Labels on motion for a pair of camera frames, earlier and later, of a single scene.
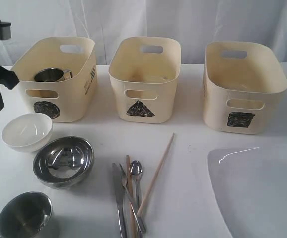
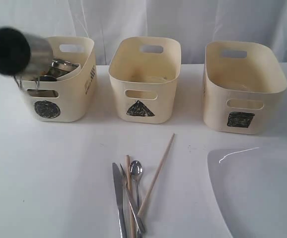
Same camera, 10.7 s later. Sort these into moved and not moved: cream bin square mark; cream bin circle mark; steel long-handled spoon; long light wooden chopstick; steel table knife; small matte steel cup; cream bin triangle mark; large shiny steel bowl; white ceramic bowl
Moved: small matte steel cup; white ceramic bowl; large shiny steel bowl
Not moved: cream bin square mark; long light wooden chopstick; steel table knife; cream bin triangle mark; cream bin circle mark; steel long-handled spoon
